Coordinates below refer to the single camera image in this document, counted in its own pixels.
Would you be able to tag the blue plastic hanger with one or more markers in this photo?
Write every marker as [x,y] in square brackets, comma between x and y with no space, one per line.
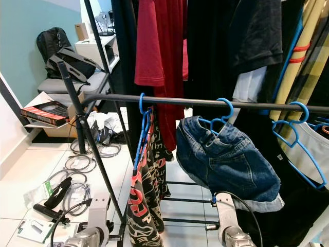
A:
[141,103]
[307,112]
[230,109]

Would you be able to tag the black red patterned shorts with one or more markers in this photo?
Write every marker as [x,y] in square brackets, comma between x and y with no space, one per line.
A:
[139,211]

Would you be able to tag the red black product box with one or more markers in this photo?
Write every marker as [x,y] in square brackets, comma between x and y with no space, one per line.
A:
[43,113]

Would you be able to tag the brown cardboard box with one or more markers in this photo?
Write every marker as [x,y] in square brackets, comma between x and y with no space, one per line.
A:
[54,98]

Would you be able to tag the grey padded seat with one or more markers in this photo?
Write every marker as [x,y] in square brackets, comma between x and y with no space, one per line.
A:
[61,86]

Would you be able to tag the white crumpled plastic bag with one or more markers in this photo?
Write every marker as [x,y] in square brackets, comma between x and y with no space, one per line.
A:
[105,126]

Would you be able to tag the white adapter package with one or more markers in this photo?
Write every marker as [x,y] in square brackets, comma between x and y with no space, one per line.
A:
[35,231]

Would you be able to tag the white cabinet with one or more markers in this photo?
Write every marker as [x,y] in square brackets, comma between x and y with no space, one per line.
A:
[90,49]

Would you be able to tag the small brown box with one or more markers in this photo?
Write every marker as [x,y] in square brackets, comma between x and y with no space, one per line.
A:
[81,31]

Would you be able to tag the black coat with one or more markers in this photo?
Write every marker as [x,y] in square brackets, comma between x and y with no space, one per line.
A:
[126,46]

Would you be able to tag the dark red shirt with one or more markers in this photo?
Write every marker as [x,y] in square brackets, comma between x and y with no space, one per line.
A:
[159,46]

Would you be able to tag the black metal clothes rack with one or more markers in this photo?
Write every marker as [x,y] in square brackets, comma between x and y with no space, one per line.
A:
[185,102]

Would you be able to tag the long black garment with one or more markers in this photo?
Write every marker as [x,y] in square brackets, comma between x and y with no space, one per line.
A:
[211,51]

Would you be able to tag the blue denim shorts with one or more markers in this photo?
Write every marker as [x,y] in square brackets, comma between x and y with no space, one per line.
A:
[226,164]

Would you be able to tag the pale blue garment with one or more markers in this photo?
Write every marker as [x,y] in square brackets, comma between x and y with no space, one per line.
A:
[249,85]

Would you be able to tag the dark grey t-shirt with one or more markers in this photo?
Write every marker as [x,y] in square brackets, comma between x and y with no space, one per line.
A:
[257,36]

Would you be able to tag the light grey garment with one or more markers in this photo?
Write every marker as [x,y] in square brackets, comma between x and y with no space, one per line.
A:
[311,149]

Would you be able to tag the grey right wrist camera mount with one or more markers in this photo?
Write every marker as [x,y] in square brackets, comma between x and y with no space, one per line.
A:
[226,211]

